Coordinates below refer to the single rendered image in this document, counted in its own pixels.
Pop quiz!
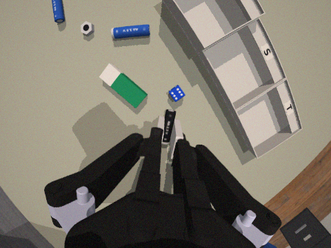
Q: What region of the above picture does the blue die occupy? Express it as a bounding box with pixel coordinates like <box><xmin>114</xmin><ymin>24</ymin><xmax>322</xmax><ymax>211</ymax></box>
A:
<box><xmin>169</xmin><ymin>85</ymin><xmax>185</xmax><ymax>102</ymax></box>

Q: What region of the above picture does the green and white eraser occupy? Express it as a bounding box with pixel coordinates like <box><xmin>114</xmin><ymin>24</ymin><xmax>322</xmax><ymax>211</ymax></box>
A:
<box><xmin>100</xmin><ymin>63</ymin><xmax>148</xmax><ymax>108</ymax></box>

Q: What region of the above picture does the blue aa battery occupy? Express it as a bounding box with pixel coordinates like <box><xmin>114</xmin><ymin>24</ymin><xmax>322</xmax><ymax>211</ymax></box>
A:
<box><xmin>52</xmin><ymin>0</ymin><xmax>65</xmax><ymax>23</ymax></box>
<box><xmin>111</xmin><ymin>24</ymin><xmax>150</xmax><ymax>39</ymax></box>

